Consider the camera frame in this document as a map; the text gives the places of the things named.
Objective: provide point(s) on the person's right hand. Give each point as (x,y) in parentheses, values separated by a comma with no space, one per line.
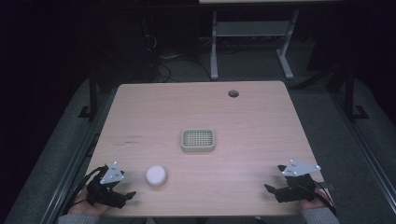
(316,203)

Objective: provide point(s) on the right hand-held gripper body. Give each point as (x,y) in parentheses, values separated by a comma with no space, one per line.
(299,188)

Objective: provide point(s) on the white metal frame desk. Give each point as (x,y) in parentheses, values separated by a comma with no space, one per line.
(252,28)

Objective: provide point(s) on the black metal stand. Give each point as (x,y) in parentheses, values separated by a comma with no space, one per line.
(350,93)
(92,93)

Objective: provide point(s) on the pale green soap dish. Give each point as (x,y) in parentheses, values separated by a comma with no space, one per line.
(198,140)

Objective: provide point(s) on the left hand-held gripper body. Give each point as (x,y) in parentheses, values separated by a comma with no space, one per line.
(104,194)

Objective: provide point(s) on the grey metal floor rail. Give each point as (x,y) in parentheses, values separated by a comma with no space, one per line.
(70,168)
(367,149)

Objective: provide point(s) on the white round soap bar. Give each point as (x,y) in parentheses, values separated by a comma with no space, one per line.
(156,175)

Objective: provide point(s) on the person's left hand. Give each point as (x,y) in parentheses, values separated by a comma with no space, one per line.
(81,207)

